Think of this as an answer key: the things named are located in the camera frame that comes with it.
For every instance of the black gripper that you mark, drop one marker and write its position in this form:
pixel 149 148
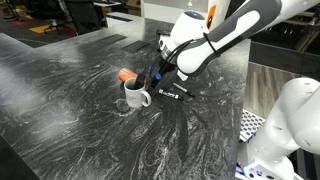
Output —
pixel 155 73

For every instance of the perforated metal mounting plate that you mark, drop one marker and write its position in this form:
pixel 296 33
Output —
pixel 249 125

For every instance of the black office chair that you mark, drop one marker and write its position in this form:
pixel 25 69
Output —
pixel 85 16

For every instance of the thin black marker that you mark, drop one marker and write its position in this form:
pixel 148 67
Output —
pixel 184 90

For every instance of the white ceramic mug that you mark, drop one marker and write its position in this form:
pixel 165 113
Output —
pixel 136 97

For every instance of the thick black marker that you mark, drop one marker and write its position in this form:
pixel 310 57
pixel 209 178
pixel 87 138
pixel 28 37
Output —
pixel 170 94

